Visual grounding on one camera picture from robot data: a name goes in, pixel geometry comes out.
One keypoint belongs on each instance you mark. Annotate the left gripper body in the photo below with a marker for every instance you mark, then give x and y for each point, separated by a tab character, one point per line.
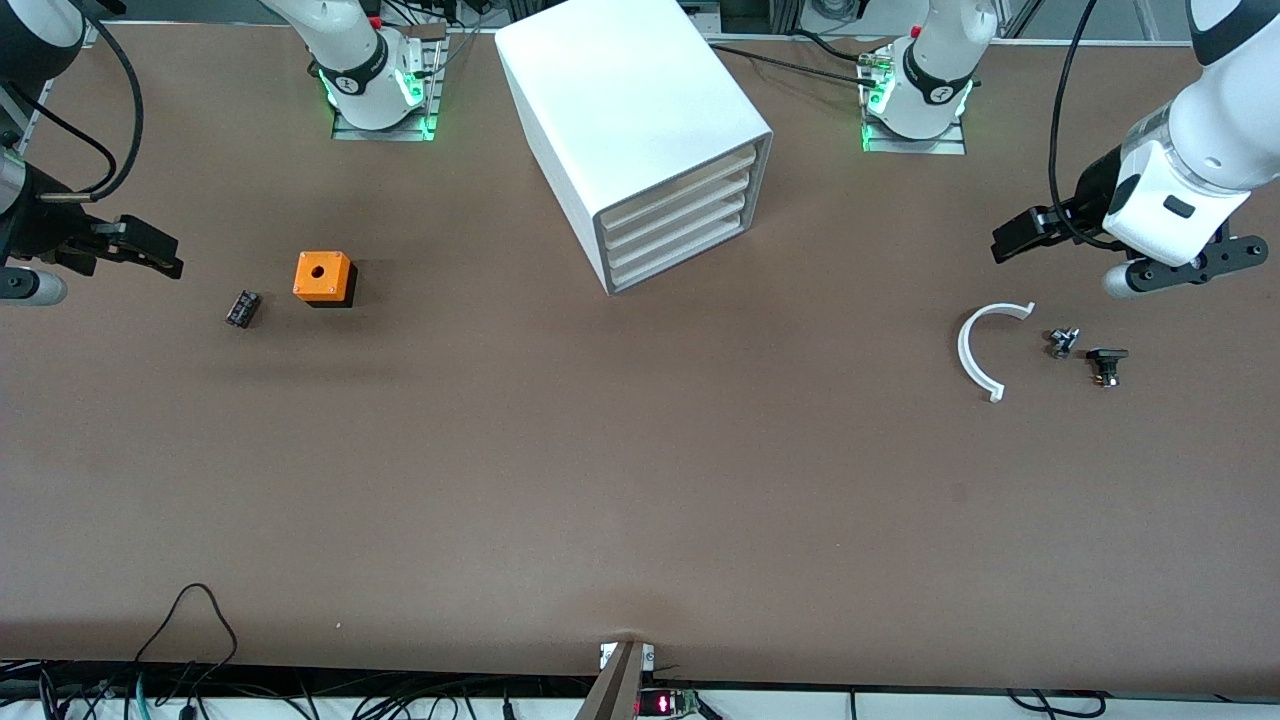
1090	196

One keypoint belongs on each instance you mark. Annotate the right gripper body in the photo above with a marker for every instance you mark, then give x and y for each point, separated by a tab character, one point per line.
38	228

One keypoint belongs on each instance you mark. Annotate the white drawer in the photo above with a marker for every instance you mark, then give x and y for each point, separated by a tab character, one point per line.
680	208
680	187
680	228
680	248

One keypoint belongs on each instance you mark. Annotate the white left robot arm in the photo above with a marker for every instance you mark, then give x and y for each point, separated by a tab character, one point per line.
940	60

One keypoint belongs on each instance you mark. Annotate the orange button box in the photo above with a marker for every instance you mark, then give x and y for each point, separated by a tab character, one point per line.
320	272

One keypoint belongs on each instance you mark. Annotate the white drawer cabinet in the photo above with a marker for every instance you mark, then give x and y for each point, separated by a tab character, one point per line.
620	90

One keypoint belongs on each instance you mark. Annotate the small black electrical block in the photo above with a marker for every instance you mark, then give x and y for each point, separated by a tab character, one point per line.
243	308

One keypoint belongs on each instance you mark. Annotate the small grey metal part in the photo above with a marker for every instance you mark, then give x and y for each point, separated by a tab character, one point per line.
1062	342

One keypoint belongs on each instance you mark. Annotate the small black round part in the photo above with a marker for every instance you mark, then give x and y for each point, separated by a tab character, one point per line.
1106	362

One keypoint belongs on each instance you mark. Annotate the red lit electronic device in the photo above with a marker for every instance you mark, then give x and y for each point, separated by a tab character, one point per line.
665	703

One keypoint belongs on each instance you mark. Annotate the white curved plastic bracket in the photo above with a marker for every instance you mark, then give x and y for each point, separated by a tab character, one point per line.
963	350

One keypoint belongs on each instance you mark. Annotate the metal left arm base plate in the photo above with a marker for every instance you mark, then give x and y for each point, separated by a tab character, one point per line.
915	146

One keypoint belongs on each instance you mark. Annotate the aluminium frame rail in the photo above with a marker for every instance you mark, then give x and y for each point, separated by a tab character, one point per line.
80	35

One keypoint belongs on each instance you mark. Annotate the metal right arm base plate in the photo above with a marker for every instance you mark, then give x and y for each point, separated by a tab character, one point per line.
390	134

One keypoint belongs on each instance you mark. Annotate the brown camera mount post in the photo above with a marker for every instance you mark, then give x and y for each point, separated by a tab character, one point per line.
615	690

